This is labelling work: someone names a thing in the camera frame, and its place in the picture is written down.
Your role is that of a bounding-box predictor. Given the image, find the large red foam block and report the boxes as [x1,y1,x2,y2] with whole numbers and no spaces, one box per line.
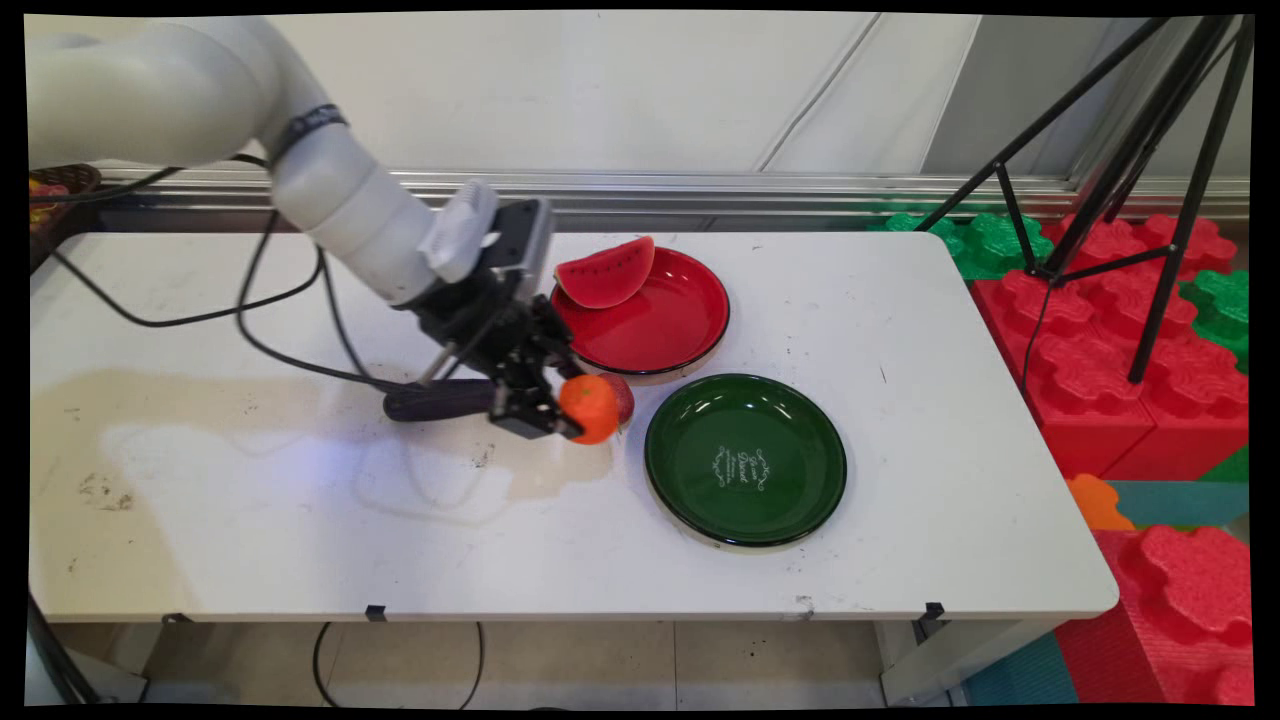
[972,268,1158,481]
[1100,330,1251,483]

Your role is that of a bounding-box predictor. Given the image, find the white table leg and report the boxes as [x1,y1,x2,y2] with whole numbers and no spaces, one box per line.
[878,618,1063,707]

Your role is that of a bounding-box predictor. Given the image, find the orange toy carrot piece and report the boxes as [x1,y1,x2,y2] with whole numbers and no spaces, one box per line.
[557,373,621,447]

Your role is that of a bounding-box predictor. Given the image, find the thin black camera cable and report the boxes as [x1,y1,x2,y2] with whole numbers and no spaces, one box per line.
[50,245,327,330]

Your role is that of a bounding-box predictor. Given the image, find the red plate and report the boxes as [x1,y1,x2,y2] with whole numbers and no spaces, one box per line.
[548,246,731,386]

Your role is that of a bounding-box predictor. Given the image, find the big red foam block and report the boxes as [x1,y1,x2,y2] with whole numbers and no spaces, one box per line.
[1054,524,1256,707]

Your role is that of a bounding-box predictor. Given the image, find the red and yellow toy food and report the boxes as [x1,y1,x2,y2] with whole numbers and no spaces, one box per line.
[29,178,71,233]

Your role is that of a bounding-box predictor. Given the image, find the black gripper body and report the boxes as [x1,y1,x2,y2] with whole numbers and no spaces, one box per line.
[405,272,576,386]

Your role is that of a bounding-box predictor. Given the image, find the red watermelon slice toy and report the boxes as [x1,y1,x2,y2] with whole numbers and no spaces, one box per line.
[554,236,657,310]

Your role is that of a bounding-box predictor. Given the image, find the orange foam block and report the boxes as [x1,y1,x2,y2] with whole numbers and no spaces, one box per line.
[1065,473,1137,532]

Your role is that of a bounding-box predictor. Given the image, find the purple toy eggplant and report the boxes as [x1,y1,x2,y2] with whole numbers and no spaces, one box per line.
[383,378,501,424]

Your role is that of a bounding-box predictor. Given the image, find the aluminium wall rail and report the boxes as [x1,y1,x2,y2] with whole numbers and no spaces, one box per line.
[100,160,1251,223]

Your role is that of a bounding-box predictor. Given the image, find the green foam block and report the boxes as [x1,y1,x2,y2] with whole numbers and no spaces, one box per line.
[1180,268,1251,374]
[884,210,1057,282]

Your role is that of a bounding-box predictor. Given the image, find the dark green plate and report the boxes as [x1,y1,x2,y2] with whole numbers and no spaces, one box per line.
[643,373,849,550]

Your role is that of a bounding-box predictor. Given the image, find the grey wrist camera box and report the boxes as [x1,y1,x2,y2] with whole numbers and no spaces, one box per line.
[485,197,555,303]

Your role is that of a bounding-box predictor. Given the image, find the thin black tripod cable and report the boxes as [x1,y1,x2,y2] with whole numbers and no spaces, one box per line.
[1020,280,1057,396]

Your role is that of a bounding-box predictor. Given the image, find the black tripod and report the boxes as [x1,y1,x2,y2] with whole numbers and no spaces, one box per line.
[914,15,1257,386]

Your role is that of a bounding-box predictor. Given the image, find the dark woven basket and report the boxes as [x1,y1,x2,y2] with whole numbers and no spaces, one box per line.
[28,163,103,271]

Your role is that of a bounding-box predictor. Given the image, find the teal foam mat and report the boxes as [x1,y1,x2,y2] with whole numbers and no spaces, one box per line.
[960,630,1083,707]
[1105,480,1251,531]

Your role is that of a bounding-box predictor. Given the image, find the black floor cable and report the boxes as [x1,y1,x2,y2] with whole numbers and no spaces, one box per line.
[311,621,487,711]

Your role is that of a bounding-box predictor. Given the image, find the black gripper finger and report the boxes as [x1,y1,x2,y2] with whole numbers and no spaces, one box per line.
[540,302,588,381]
[488,364,586,442]

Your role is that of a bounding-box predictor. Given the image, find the red toy radish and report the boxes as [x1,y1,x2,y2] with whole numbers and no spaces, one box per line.
[598,371,637,428]

